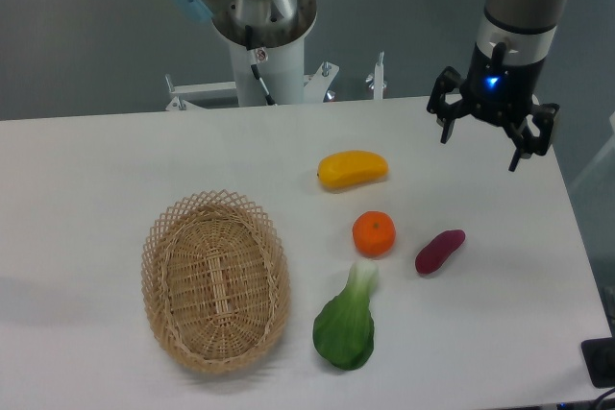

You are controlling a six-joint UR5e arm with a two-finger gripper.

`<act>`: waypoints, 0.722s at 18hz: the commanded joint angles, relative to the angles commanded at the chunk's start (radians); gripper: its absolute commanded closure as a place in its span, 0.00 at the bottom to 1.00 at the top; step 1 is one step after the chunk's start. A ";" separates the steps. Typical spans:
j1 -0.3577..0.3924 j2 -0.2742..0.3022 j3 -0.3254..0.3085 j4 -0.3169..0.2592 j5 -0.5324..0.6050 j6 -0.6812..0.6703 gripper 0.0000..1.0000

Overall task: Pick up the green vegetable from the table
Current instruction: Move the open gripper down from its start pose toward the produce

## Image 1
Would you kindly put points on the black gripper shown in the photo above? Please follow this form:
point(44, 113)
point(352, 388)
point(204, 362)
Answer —
point(499, 94)

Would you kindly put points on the green bok choy vegetable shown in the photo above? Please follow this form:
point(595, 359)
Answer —
point(343, 332)

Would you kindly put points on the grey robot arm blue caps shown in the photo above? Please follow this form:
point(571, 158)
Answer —
point(266, 37)

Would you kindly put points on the yellow mango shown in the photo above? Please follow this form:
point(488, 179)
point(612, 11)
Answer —
point(351, 168)

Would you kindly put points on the purple sweet potato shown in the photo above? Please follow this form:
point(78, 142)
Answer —
point(440, 248)

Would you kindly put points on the orange tangerine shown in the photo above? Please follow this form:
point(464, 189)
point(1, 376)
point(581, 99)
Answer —
point(374, 233)

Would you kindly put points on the black device at table edge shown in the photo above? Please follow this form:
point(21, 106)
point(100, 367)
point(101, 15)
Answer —
point(598, 356)

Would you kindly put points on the woven wicker basket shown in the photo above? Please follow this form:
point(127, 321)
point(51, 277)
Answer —
point(215, 282)

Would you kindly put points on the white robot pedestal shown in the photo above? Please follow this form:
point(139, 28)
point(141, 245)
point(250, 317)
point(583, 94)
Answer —
point(281, 69)

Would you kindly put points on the white metal base frame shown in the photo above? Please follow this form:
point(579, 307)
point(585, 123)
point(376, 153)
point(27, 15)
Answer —
point(317, 88)

